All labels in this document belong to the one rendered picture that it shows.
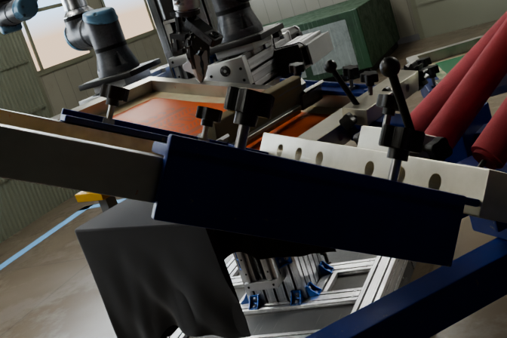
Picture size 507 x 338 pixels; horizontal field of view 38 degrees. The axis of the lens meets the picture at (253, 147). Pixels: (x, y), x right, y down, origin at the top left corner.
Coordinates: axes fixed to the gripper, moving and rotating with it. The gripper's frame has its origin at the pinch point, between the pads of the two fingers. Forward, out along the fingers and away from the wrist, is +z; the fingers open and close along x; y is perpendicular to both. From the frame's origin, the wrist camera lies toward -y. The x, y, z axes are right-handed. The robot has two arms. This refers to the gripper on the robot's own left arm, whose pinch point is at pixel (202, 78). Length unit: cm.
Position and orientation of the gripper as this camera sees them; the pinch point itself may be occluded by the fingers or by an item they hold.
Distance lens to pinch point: 215.1
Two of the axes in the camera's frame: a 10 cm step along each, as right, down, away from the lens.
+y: -8.2, -1.1, 5.6
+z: 1.1, 9.3, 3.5
